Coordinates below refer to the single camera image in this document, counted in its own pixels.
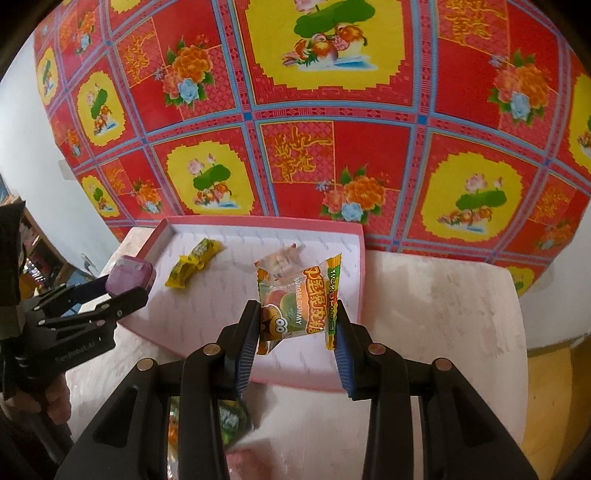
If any clear burger candy packet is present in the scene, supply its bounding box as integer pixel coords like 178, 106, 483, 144
254, 244, 308, 282

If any wooden shelf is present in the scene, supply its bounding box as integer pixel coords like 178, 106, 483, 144
21, 205, 72, 289

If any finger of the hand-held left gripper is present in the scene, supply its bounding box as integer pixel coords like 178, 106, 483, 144
28, 272, 114, 319
37, 287, 149, 334

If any red floral printed cloth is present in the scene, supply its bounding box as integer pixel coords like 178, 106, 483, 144
32, 0, 591, 296

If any green pea snack packet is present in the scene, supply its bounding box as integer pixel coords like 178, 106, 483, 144
217, 399, 254, 450

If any pink cardboard box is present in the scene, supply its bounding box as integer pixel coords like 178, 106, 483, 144
117, 216, 368, 394

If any person's left hand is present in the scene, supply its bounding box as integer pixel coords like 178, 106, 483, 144
44, 369, 73, 426

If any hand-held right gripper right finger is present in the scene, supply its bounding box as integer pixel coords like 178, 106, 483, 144
335, 299, 539, 480

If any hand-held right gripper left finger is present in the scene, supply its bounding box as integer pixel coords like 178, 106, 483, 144
54, 300, 262, 480

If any purple candy tin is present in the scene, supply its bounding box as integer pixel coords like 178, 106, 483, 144
105, 257, 155, 296

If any orange gummy candy packet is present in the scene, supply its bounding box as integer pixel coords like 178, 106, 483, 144
255, 253, 345, 356

